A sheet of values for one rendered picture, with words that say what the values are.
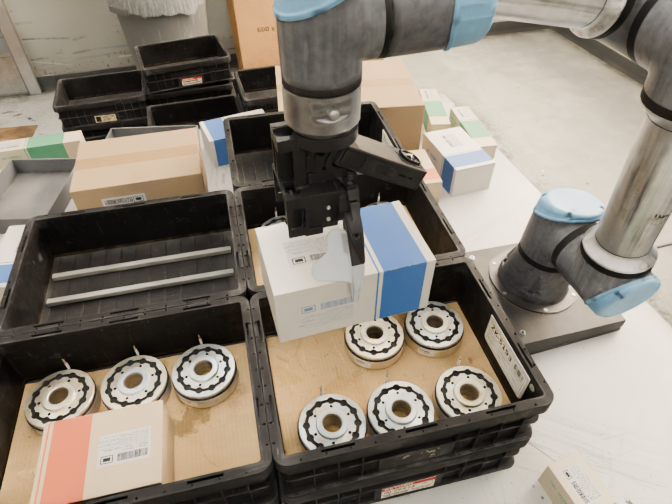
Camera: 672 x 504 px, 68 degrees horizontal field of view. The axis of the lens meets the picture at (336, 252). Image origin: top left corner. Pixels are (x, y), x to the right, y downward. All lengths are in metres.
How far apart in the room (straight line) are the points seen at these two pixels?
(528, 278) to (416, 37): 0.73
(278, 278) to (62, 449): 0.39
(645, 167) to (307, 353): 0.59
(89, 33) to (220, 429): 3.27
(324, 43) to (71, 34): 3.46
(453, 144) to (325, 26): 1.09
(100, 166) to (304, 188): 0.90
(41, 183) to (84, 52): 2.29
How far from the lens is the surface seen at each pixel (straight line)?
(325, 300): 0.59
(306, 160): 0.52
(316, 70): 0.45
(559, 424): 1.05
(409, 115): 1.44
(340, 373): 0.86
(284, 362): 0.88
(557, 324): 1.12
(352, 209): 0.53
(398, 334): 0.88
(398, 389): 0.82
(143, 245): 1.14
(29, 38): 3.90
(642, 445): 1.09
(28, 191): 1.66
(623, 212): 0.87
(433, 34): 0.48
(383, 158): 0.53
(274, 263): 0.60
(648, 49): 0.76
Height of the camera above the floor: 1.56
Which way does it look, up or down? 44 degrees down
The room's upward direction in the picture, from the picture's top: straight up
